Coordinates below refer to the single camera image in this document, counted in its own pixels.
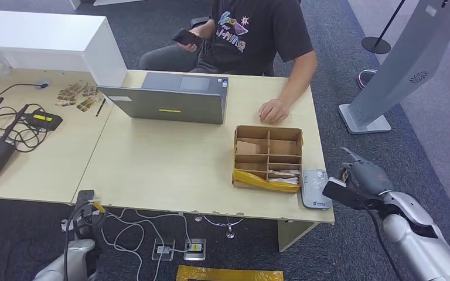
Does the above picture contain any white floor cable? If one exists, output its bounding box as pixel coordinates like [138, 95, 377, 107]
[100, 209, 168, 281]
[134, 210, 195, 249]

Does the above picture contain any white crumpled paper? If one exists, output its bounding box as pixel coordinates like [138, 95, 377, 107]
[267, 169, 301, 185]

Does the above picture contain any yellow floor tape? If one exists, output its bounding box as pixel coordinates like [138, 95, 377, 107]
[176, 265, 285, 281]

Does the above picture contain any person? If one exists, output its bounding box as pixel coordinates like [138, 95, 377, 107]
[139, 0, 319, 125]

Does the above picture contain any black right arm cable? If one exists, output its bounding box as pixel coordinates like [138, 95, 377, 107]
[359, 203, 404, 281]

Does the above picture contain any beige desk leg panel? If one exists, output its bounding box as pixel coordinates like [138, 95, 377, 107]
[278, 220, 321, 253]

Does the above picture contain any person's left hand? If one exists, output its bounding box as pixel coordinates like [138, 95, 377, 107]
[258, 98, 290, 125]

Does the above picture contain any round dark floor base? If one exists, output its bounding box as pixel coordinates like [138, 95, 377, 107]
[357, 68, 378, 90]

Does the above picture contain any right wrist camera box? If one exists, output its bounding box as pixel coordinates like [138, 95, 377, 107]
[322, 177, 383, 212]

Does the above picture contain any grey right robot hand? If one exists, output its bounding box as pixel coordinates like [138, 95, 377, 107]
[339, 147, 394, 200]

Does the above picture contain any grey kiosk stand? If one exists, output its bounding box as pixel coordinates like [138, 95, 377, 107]
[338, 0, 450, 135]

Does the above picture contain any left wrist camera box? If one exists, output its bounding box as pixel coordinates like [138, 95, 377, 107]
[73, 189, 96, 237]

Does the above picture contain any smartphone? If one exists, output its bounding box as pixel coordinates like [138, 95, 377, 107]
[172, 28, 204, 46]

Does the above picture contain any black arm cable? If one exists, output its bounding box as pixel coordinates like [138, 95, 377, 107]
[359, 203, 404, 281]
[63, 201, 94, 281]

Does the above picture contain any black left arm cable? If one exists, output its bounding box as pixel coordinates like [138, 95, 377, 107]
[63, 201, 94, 281]

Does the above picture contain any grey laptop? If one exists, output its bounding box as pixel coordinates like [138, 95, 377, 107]
[97, 71, 230, 126]

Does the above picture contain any person's right hand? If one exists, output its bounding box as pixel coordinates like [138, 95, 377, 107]
[176, 27, 205, 53]

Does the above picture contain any gooseneck microphone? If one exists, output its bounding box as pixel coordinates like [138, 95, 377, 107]
[0, 79, 51, 102]

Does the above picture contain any wooden compartment organizer box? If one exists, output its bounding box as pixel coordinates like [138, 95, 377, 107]
[231, 125, 304, 194]

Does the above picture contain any black adapter with yellow label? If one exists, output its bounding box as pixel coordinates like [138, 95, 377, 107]
[27, 109, 63, 132]

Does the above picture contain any white desk shelf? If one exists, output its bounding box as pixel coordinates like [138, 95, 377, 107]
[0, 10, 129, 87]

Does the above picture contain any black office chair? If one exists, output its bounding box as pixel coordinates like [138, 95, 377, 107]
[189, 16, 210, 29]

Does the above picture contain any floor socket with yellow label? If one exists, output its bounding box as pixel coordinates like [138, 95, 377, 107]
[183, 237, 207, 261]

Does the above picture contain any white power strip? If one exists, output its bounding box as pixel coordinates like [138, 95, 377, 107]
[61, 217, 79, 232]

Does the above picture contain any white card reader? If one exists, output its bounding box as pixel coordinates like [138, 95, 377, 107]
[301, 169, 333, 211]

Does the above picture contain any black stanchion post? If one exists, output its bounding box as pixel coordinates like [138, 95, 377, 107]
[362, 0, 407, 55]

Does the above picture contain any black cable tangle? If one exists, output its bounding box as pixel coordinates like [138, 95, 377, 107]
[0, 104, 51, 153]

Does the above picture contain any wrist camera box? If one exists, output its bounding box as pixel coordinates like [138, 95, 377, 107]
[322, 177, 383, 212]
[73, 189, 96, 237]

